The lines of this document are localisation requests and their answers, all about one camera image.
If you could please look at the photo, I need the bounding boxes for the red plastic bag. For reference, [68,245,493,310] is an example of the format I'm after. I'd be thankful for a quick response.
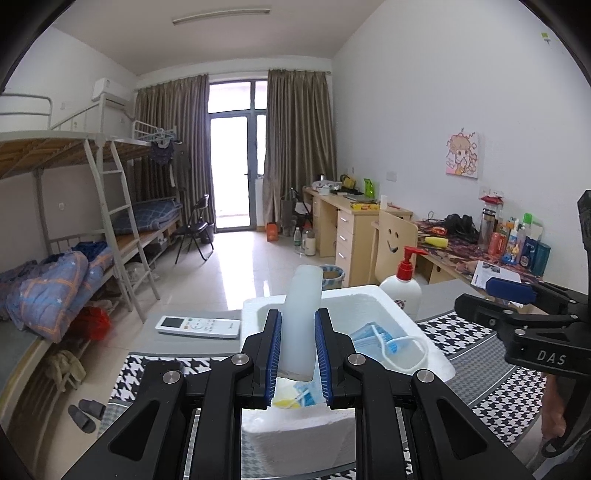
[76,307,112,342]

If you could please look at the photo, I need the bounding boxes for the blue plaid folded quilt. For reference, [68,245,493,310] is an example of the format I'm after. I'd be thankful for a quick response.
[112,199,183,235]

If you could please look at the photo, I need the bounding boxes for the metal bunk bed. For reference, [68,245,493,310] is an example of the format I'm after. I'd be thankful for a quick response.
[0,92,162,416]
[113,120,183,259]

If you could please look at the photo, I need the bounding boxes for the khaki cloth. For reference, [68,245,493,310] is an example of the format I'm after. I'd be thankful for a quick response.
[45,349,87,384]

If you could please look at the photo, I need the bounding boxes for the grey houndstooth tablecloth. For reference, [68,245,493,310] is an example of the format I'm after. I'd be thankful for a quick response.
[99,281,555,480]

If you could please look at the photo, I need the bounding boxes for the white foam box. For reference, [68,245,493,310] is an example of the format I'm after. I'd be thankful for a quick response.
[240,285,455,448]

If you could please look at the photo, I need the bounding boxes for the dark hanging clothes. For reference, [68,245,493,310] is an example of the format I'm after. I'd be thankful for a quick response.
[148,141,191,190]

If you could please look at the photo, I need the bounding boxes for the cartoon wall poster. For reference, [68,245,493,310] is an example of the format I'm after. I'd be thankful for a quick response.
[445,130,481,178]

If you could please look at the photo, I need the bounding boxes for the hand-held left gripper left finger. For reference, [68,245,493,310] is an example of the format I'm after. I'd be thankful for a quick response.
[62,309,283,480]

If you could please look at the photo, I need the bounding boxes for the blue waste basket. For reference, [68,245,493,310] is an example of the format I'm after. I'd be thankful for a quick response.
[321,264,346,291]

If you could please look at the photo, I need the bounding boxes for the white air conditioner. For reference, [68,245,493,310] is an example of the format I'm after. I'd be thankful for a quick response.
[91,78,132,109]

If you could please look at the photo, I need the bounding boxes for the translucent white plastic bottle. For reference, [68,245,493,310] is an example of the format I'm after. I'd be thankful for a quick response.
[283,264,324,381]

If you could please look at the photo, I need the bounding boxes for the glass balcony door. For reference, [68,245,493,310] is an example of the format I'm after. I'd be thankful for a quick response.
[207,79,269,233]

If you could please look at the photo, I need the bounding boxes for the wooden desk with drawers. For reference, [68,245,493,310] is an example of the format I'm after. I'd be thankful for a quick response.
[302,187,414,287]

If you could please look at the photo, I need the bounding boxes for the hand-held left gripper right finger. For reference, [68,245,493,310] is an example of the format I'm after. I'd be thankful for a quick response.
[314,307,532,480]

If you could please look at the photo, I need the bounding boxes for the dark blue cloth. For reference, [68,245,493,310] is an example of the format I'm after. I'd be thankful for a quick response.
[71,240,112,259]

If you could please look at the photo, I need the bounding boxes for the white metal bed ladder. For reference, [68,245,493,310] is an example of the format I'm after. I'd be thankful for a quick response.
[83,138,162,324]

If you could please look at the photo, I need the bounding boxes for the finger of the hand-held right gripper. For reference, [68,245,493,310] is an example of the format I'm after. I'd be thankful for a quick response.
[455,294,578,352]
[485,275,586,320]

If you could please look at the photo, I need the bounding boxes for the blue orange checked quilt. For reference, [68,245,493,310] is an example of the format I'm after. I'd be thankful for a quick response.
[0,240,114,342]

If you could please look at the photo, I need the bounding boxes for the row of toiletry bottles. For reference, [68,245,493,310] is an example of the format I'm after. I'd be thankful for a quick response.
[478,194,552,278]

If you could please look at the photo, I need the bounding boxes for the brown curtain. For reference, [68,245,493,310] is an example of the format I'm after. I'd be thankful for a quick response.
[264,68,337,227]
[135,74,217,227]

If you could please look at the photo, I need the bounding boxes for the blue face mask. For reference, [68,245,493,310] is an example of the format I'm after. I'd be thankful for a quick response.
[293,323,430,408]

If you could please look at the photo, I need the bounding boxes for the ceiling tube light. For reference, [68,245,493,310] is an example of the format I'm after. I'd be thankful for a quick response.
[172,6,272,25]

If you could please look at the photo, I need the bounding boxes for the white lotion pump bottle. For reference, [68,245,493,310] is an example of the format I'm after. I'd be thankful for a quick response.
[379,246,428,321]

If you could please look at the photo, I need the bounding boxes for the wooden smiley chair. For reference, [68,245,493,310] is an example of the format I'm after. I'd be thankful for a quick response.
[372,210,419,287]

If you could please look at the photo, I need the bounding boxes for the person's right hand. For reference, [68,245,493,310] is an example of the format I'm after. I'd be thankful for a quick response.
[542,373,568,432]

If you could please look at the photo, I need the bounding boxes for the wooden desk with patterned cloth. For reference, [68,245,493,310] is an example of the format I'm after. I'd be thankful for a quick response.
[416,222,546,296]

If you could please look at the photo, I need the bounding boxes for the grey slipper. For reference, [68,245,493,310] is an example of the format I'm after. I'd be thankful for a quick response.
[68,405,97,433]
[78,399,108,420]

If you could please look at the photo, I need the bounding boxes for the printed paper sheets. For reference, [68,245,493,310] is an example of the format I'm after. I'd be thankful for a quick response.
[471,260,522,289]

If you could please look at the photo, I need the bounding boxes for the black folding chair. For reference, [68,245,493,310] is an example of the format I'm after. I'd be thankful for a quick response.
[174,194,215,265]

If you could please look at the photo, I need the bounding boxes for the white remote control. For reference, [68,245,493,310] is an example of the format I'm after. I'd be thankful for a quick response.
[154,315,242,340]

